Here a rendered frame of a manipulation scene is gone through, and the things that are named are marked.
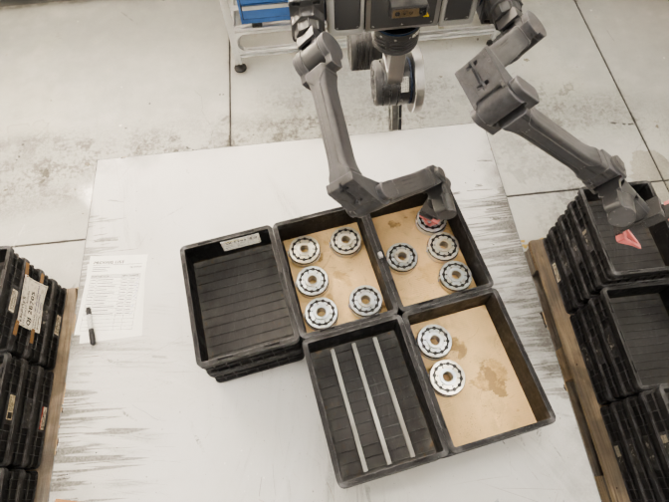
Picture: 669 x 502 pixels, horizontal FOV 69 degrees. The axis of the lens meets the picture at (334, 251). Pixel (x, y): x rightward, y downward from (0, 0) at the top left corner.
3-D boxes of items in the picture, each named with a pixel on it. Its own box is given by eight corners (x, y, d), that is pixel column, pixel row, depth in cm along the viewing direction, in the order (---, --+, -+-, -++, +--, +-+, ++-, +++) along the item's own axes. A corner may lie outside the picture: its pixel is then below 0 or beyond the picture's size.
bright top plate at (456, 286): (435, 264, 158) (436, 263, 157) (466, 259, 159) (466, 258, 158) (444, 293, 153) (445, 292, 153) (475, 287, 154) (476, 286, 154)
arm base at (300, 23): (325, 35, 130) (323, -7, 120) (328, 57, 127) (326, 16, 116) (293, 38, 130) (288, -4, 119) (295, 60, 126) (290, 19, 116)
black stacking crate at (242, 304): (190, 263, 165) (179, 247, 155) (276, 241, 168) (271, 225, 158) (208, 376, 148) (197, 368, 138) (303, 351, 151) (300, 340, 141)
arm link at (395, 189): (376, 179, 108) (340, 200, 114) (388, 202, 108) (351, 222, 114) (441, 160, 143) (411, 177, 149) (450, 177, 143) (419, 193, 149)
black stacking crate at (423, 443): (305, 352, 151) (302, 341, 141) (396, 326, 154) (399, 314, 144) (339, 489, 133) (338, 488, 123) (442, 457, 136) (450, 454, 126)
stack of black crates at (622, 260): (540, 238, 241) (577, 186, 201) (599, 232, 242) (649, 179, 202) (565, 316, 223) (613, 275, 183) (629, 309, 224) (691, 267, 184)
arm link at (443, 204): (436, 163, 141) (411, 177, 146) (444, 197, 136) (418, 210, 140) (457, 179, 149) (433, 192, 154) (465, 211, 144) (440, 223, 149)
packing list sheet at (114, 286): (85, 257, 180) (85, 256, 179) (148, 250, 181) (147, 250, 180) (73, 344, 165) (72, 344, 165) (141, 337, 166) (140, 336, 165)
